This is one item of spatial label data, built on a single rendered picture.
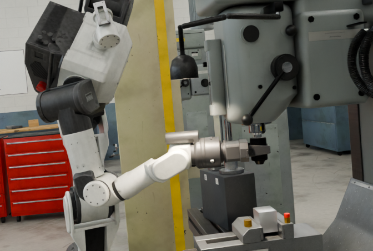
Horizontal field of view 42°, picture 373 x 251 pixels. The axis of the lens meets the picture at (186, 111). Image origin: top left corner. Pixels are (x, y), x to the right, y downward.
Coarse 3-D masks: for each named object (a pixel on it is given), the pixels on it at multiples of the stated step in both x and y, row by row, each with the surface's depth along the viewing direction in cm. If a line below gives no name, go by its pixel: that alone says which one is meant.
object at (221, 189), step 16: (208, 176) 178; (224, 176) 168; (240, 176) 168; (208, 192) 180; (224, 192) 166; (240, 192) 168; (208, 208) 181; (224, 208) 167; (240, 208) 168; (224, 224) 169
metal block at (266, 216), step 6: (258, 210) 137; (264, 210) 136; (270, 210) 136; (258, 216) 135; (264, 216) 135; (270, 216) 135; (276, 216) 135; (258, 222) 136; (264, 222) 135; (270, 222) 135; (276, 222) 135; (264, 228) 135; (270, 228) 135; (276, 228) 136
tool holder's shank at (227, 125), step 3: (225, 120) 171; (225, 123) 171; (228, 123) 171; (225, 126) 171; (228, 126) 171; (225, 129) 172; (228, 129) 171; (225, 132) 172; (228, 132) 171; (231, 132) 172; (225, 135) 172; (228, 135) 171; (231, 135) 172; (225, 138) 172; (228, 138) 171; (231, 138) 172
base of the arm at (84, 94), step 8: (88, 80) 145; (56, 88) 147; (80, 88) 139; (88, 88) 144; (40, 96) 142; (80, 96) 138; (88, 96) 142; (96, 96) 148; (40, 104) 141; (80, 104) 138; (88, 104) 141; (96, 104) 146; (40, 112) 141; (88, 112) 141
